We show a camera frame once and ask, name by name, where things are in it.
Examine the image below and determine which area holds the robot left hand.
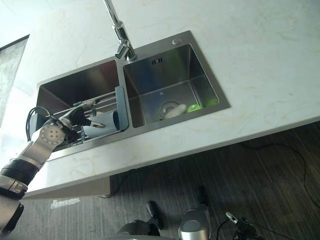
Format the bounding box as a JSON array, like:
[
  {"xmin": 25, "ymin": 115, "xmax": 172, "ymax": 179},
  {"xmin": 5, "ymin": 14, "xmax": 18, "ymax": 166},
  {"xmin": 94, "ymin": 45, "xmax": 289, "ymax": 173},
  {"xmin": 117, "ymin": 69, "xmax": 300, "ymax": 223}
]
[{"xmin": 57, "ymin": 104, "xmax": 106, "ymax": 146}]

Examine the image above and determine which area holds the pale blue cup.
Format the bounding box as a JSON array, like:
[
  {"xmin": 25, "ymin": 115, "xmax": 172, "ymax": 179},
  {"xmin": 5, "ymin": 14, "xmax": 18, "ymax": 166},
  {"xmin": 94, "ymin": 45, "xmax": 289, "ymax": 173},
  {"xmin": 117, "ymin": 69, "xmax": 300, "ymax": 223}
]
[{"xmin": 81, "ymin": 111, "xmax": 121, "ymax": 138}]

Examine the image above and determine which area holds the steel rod drain rack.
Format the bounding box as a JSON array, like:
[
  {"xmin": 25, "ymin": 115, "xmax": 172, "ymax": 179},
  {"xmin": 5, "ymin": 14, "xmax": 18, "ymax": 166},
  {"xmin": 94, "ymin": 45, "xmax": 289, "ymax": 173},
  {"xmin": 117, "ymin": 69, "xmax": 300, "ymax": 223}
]
[{"xmin": 28, "ymin": 86, "xmax": 130, "ymax": 151}]

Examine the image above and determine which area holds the grey cabinet panel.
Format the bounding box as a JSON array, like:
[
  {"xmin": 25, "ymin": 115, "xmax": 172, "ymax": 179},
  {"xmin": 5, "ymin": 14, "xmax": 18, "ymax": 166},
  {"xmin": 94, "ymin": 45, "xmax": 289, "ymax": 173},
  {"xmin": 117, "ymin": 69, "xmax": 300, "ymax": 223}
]
[{"xmin": 22, "ymin": 174, "xmax": 112, "ymax": 200}]

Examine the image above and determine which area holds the round steel drain strainer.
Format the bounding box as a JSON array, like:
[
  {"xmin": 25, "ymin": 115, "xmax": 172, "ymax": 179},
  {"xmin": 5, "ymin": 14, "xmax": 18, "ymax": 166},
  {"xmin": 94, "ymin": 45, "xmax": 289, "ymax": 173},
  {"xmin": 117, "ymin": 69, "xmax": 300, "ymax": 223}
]
[{"xmin": 158, "ymin": 100, "xmax": 181, "ymax": 120}]

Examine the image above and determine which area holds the chrome kitchen faucet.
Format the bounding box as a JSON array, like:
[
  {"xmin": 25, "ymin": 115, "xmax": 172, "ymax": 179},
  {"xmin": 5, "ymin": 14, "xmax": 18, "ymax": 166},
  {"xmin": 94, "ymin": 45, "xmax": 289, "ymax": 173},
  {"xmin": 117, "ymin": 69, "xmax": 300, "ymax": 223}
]
[{"xmin": 102, "ymin": 0, "xmax": 137, "ymax": 62}]

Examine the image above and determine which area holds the white oval dish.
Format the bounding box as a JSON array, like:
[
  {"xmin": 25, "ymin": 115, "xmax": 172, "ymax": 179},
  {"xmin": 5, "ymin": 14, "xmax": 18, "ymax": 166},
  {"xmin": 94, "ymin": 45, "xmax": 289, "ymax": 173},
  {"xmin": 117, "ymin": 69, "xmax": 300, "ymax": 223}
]
[{"xmin": 164, "ymin": 103, "xmax": 188, "ymax": 119}]

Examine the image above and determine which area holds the stainless steel double sink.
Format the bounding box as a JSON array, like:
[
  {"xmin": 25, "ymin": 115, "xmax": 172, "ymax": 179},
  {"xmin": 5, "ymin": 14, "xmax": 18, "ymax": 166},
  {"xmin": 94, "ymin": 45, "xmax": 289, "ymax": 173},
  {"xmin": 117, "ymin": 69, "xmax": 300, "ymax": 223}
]
[{"xmin": 35, "ymin": 30, "xmax": 232, "ymax": 154}]

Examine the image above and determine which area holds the green plastic bowl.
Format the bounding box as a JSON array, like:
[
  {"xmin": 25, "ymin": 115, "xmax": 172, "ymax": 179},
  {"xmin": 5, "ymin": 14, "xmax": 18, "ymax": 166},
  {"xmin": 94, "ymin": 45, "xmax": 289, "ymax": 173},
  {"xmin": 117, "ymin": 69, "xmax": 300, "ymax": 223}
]
[{"xmin": 186, "ymin": 103, "xmax": 203, "ymax": 113}]

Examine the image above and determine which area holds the robot dark leg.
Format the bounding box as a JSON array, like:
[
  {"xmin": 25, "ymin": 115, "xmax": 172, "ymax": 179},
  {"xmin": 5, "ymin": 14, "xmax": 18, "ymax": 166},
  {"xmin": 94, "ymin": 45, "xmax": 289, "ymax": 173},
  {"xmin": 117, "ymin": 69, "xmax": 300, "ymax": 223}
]
[{"xmin": 116, "ymin": 200, "xmax": 165, "ymax": 240}]

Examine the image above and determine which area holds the robot silver leg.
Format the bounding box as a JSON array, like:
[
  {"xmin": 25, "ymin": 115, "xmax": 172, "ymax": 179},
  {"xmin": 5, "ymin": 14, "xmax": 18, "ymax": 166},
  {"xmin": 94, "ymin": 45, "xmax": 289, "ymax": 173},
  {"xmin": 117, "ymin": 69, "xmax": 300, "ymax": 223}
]
[{"xmin": 178, "ymin": 186, "xmax": 212, "ymax": 240}]

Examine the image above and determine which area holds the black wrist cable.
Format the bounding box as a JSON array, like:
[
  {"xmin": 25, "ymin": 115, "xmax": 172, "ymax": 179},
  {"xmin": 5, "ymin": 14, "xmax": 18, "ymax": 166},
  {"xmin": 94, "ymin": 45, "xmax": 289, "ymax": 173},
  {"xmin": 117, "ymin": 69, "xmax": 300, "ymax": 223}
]
[{"xmin": 25, "ymin": 106, "xmax": 52, "ymax": 141}]

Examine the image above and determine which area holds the black floor cable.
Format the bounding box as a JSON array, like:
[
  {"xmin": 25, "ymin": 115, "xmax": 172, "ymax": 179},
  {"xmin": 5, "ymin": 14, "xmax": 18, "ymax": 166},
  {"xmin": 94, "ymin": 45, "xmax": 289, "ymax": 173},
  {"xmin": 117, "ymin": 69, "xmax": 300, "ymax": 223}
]
[{"xmin": 241, "ymin": 142, "xmax": 320, "ymax": 211}]

